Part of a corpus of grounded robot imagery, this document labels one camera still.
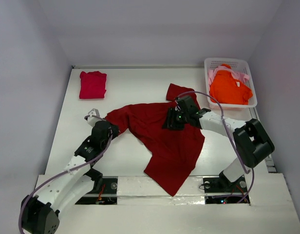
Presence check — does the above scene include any dark red t shirt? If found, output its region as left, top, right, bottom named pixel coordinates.
left=105, top=84, right=205, bottom=196

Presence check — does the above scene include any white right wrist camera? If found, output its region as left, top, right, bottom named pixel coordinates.
left=175, top=97, right=183, bottom=112

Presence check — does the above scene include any folded bright red t shirt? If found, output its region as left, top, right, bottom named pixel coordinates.
left=79, top=71, right=107, bottom=99

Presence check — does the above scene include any white plastic laundry basket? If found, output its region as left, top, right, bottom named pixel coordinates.
left=204, top=58, right=257, bottom=109

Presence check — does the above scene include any pink t shirt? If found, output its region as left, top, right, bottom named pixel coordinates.
left=207, top=64, right=250, bottom=86

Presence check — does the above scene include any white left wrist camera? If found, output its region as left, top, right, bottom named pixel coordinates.
left=84, top=109, right=101, bottom=127

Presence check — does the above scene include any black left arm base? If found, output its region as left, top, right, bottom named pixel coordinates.
left=75, top=177, right=118, bottom=205

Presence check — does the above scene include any orange t shirt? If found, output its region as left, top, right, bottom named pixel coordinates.
left=209, top=71, right=253, bottom=105

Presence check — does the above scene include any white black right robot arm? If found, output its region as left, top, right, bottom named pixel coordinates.
left=162, top=96, right=275, bottom=191

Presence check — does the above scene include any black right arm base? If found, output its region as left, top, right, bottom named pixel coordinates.
left=199, top=176, right=250, bottom=205

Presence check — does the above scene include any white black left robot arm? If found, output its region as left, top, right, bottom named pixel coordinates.
left=18, top=118, right=119, bottom=234

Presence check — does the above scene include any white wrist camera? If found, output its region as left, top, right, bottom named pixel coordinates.
left=175, top=97, right=183, bottom=112
left=84, top=109, right=101, bottom=127

